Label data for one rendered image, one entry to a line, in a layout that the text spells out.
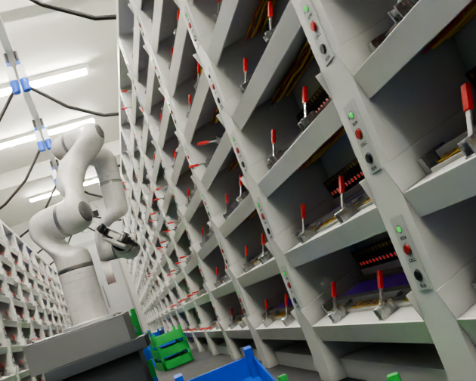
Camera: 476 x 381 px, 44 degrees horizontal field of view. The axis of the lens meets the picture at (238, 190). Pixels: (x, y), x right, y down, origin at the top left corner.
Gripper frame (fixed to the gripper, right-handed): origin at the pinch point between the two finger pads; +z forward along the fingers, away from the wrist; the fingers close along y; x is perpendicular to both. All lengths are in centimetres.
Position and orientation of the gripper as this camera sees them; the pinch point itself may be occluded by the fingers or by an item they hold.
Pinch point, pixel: (112, 232)
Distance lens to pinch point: 215.1
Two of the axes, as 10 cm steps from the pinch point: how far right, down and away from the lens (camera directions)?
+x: 3.9, -8.9, 2.5
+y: -9.2, -3.7, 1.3
